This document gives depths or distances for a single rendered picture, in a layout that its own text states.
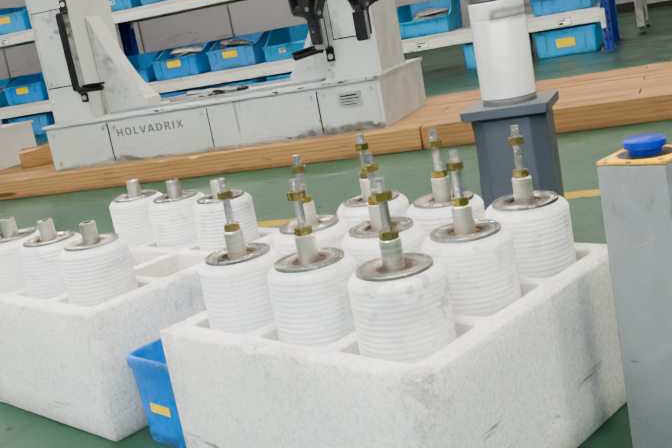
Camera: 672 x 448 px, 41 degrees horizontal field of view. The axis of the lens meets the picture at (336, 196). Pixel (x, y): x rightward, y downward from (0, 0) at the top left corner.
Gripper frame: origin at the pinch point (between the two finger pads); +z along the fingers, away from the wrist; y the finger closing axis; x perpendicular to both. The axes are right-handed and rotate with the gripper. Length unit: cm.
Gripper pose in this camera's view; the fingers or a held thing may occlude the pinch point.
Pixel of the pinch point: (341, 34)
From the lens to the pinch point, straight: 117.8
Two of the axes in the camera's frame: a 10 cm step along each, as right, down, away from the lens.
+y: -7.8, 2.6, -5.7
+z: 1.8, 9.6, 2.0
